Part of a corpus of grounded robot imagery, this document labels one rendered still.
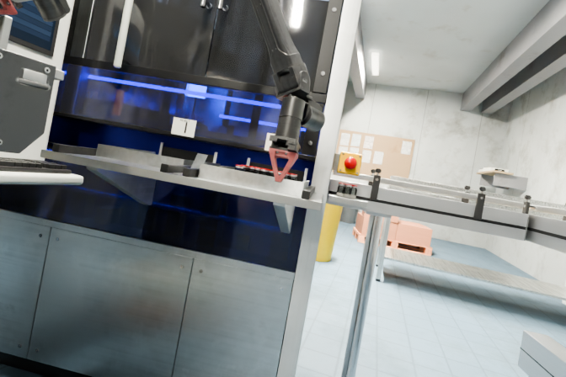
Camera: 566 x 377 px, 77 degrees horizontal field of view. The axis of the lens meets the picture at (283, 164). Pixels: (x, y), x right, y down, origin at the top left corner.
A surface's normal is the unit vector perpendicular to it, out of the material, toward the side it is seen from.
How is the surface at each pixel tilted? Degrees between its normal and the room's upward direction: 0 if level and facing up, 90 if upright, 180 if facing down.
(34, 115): 90
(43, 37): 90
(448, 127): 90
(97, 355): 90
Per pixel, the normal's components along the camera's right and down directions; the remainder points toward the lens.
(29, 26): 0.94, 0.17
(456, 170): -0.25, -0.06
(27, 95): 0.85, 0.15
